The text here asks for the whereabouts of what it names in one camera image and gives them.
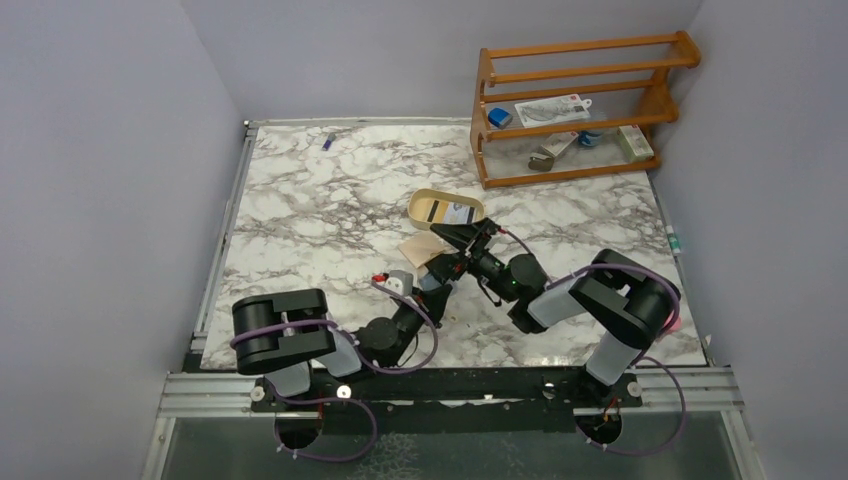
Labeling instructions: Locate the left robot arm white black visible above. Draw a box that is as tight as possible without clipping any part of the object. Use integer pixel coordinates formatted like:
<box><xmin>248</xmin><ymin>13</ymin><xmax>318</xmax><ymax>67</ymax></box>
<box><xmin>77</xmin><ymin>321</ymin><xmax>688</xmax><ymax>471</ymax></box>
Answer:
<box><xmin>229</xmin><ymin>274</ymin><xmax>454</xmax><ymax>398</ymax></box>

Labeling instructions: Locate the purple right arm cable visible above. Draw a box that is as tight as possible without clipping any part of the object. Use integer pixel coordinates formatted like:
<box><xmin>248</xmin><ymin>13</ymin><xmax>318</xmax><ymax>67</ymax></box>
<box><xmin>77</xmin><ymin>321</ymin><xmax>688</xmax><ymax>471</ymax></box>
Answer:
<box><xmin>496</xmin><ymin>228</ymin><xmax>684</xmax><ymax>366</ymax></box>

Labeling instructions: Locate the pink round object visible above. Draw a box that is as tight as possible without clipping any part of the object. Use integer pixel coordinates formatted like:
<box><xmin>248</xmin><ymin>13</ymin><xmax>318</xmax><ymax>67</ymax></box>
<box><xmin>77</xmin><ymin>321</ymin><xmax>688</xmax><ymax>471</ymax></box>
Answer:
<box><xmin>665</xmin><ymin>316</ymin><xmax>682</xmax><ymax>333</ymax></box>

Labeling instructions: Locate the cream oval tray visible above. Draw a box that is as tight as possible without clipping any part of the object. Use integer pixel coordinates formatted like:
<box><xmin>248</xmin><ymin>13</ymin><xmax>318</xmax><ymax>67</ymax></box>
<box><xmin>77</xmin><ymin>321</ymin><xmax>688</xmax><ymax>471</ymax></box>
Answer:
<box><xmin>407</xmin><ymin>188</ymin><xmax>486</xmax><ymax>230</ymax></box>

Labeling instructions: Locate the beige leather card holder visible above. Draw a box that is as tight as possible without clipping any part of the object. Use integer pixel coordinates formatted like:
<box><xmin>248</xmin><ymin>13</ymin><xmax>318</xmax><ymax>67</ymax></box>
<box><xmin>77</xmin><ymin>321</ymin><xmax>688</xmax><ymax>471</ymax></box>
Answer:
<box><xmin>398</xmin><ymin>231</ymin><xmax>449</xmax><ymax>269</ymax></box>

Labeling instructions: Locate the white packaged item on shelf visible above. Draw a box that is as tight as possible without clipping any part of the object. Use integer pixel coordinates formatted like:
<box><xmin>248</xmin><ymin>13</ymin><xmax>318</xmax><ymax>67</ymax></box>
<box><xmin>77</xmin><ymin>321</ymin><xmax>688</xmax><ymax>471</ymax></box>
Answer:
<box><xmin>515</xmin><ymin>94</ymin><xmax>593</xmax><ymax>128</ymax></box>

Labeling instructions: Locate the white card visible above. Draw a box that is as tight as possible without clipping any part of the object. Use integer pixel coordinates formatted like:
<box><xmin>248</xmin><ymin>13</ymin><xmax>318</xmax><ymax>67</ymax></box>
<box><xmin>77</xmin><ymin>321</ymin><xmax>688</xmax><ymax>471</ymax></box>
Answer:
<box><xmin>442</xmin><ymin>202</ymin><xmax>477</xmax><ymax>225</ymax></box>

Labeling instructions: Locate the small blue marker pen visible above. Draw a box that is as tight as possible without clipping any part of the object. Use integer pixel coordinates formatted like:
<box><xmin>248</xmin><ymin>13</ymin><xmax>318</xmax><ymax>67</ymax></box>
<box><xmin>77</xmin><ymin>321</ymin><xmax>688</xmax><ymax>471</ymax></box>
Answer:
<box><xmin>322</xmin><ymin>133</ymin><xmax>336</xmax><ymax>151</ymax></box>

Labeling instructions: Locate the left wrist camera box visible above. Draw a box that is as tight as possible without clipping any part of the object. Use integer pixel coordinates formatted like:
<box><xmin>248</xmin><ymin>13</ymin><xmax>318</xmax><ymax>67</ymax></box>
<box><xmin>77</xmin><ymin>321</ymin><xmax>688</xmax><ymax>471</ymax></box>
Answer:
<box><xmin>384</xmin><ymin>270</ymin><xmax>415</xmax><ymax>297</ymax></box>

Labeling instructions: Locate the yellow card in tray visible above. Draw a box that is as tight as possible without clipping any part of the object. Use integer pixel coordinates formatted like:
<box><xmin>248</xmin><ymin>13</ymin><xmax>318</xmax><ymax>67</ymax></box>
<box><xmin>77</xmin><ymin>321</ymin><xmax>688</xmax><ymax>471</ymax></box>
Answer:
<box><xmin>424</xmin><ymin>198</ymin><xmax>448</xmax><ymax>224</ymax></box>

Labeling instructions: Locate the green white small box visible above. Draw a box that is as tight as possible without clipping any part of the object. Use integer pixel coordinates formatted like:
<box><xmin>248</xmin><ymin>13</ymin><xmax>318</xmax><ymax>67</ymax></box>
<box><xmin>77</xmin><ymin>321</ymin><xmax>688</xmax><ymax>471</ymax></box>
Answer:
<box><xmin>616</xmin><ymin>125</ymin><xmax>655</xmax><ymax>163</ymax></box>

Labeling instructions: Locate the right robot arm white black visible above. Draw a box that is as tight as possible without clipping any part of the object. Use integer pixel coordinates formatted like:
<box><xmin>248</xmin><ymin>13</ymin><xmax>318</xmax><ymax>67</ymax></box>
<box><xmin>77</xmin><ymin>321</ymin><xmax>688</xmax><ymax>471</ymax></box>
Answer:
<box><xmin>425</xmin><ymin>218</ymin><xmax>681</xmax><ymax>389</ymax></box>

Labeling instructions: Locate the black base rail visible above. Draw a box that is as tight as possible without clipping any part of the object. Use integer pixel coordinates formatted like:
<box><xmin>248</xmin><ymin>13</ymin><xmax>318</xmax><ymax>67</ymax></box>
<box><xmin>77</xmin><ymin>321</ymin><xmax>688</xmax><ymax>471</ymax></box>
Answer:
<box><xmin>250</xmin><ymin>367</ymin><xmax>643</xmax><ymax>435</ymax></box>

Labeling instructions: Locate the grey tape dispenser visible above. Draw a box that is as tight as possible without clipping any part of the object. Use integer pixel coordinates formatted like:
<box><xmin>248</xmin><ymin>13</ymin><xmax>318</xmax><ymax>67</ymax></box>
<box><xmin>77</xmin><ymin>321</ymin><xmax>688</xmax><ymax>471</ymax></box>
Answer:
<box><xmin>528</xmin><ymin>153</ymin><xmax>555</xmax><ymax>172</ymax></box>

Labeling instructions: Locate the blue round container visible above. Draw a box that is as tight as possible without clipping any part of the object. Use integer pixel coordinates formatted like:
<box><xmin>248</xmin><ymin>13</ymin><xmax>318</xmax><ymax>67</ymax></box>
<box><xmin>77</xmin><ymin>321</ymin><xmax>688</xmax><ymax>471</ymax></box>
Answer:
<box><xmin>578</xmin><ymin>130</ymin><xmax>604</xmax><ymax>148</ymax></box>

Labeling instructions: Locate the green white tube at edge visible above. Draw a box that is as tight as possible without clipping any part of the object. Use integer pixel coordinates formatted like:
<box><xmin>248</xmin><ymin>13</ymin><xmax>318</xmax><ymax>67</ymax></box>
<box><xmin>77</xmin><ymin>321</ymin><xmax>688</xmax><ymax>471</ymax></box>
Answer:
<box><xmin>665</xmin><ymin>225</ymin><xmax>682</xmax><ymax>256</ymax></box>

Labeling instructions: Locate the blue small box on shelf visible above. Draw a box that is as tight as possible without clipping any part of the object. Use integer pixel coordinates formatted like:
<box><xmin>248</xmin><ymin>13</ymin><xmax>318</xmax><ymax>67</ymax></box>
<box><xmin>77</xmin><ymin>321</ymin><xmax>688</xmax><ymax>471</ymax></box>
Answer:
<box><xmin>487</xmin><ymin>108</ymin><xmax>513</xmax><ymax>130</ymax></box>

